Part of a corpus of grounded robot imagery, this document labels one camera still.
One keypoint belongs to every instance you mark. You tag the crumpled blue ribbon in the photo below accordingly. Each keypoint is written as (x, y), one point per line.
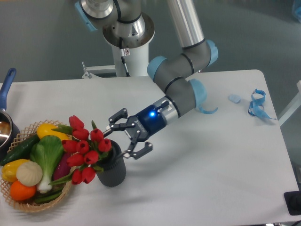
(256, 108)

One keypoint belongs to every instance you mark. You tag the green bean pods toy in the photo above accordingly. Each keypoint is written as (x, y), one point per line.
(49, 196)

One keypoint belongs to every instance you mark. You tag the green bok choy toy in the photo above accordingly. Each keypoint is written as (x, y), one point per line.
(47, 153)

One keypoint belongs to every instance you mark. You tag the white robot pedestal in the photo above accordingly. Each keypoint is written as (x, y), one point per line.
(130, 47)

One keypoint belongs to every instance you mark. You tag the red tulip bouquet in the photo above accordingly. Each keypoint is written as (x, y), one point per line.
(86, 148)

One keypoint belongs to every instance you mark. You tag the white frame at right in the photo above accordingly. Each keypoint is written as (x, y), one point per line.
(294, 104)

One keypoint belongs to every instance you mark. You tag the small pale blue cap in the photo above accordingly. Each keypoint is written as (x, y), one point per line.
(234, 98)

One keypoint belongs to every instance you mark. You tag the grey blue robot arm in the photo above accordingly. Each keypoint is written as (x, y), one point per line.
(171, 76)

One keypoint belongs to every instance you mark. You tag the green cucumber toy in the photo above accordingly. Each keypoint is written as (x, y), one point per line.
(21, 151)

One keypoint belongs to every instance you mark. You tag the yellow bell pepper toy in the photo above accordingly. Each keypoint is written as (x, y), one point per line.
(9, 170)

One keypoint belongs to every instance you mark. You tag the black device at edge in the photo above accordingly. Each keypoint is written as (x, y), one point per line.
(293, 202)

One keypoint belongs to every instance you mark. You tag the blue handled saucepan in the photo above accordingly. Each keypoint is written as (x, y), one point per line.
(8, 130)

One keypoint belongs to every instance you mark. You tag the orange fruit toy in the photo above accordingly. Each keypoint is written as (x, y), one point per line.
(20, 192)

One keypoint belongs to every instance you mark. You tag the dark grey ribbed vase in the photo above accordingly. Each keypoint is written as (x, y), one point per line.
(114, 170)

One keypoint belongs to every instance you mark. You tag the blue ribbon strip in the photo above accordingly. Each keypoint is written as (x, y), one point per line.
(204, 110)

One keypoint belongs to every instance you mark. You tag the purple sweet potato toy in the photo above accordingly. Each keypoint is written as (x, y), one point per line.
(62, 169)

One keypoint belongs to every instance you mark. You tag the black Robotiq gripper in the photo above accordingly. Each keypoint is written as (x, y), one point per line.
(147, 122)

